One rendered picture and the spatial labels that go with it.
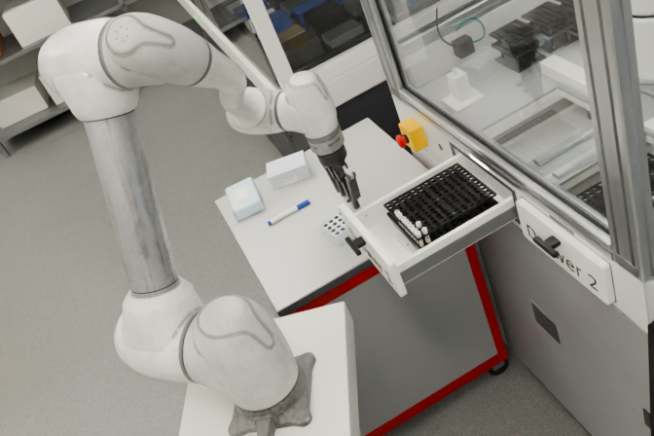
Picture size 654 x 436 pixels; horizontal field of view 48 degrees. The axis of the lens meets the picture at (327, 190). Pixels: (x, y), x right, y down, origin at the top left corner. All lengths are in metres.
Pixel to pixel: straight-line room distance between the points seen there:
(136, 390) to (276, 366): 1.69
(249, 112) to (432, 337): 0.89
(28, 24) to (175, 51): 4.00
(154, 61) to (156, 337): 0.57
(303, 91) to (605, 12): 0.83
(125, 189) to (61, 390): 2.00
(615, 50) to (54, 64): 0.97
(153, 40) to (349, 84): 1.29
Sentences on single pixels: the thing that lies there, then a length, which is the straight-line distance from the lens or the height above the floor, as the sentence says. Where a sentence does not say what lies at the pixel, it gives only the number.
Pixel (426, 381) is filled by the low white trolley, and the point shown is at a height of 0.20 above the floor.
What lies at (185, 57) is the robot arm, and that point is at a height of 1.54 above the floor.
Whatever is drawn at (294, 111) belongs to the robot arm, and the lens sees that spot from 1.79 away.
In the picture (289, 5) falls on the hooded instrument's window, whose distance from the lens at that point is 2.38.
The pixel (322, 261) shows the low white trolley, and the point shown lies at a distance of 2.00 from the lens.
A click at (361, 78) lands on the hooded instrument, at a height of 0.86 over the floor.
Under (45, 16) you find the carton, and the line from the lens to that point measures 5.31.
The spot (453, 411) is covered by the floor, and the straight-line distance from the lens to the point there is 2.53.
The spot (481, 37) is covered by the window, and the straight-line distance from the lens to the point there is 1.54.
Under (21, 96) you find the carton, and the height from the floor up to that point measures 0.30.
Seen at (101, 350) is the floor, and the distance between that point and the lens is 3.43.
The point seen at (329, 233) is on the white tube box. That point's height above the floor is 0.80.
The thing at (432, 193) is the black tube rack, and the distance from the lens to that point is 1.85.
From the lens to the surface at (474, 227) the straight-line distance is 1.75.
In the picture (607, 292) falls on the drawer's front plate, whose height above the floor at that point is 0.86.
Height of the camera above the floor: 2.03
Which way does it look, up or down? 35 degrees down
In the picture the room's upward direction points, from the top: 24 degrees counter-clockwise
